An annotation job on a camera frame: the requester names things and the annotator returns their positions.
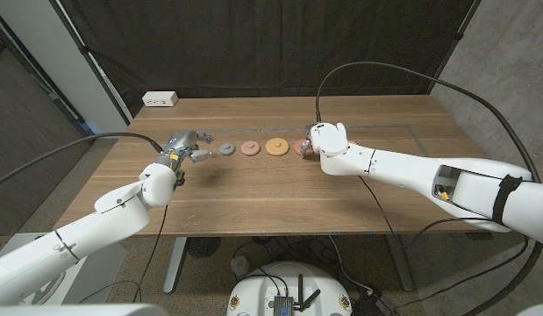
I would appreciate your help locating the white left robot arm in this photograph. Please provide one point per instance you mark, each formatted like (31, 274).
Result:
(117, 210)

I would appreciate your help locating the black backdrop stand pole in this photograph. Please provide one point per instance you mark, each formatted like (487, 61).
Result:
(459, 35)
(83, 49)

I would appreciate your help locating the grey table leg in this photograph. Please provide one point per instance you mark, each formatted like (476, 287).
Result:
(402, 267)

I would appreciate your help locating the white table leg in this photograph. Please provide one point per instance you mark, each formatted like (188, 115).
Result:
(174, 267)

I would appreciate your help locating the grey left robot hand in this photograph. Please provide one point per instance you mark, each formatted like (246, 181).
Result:
(181, 140)

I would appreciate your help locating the white power strip box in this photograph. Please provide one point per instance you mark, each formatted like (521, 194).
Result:
(159, 98)

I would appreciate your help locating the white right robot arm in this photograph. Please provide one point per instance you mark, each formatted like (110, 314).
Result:
(407, 167)

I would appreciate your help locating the grey round floor puck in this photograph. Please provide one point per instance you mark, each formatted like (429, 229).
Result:
(240, 265)

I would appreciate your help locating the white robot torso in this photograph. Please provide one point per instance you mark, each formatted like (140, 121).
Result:
(78, 310)

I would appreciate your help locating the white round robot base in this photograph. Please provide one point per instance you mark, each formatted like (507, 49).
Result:
(253, 294)

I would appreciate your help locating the black fabric backdrop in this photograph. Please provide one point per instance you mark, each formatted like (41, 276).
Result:
(271, 44)

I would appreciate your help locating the black round floor fan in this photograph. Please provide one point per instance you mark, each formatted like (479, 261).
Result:
(203, 246)

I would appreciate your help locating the black power adapter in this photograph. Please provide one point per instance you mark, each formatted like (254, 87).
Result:
(369, 305)

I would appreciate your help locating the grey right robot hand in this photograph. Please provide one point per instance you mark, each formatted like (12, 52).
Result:
(307, 147)

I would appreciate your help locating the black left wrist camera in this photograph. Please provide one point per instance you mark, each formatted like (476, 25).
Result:
(180, 179)

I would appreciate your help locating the grey antenna radio module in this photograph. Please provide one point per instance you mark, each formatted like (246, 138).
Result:
(283, 305)

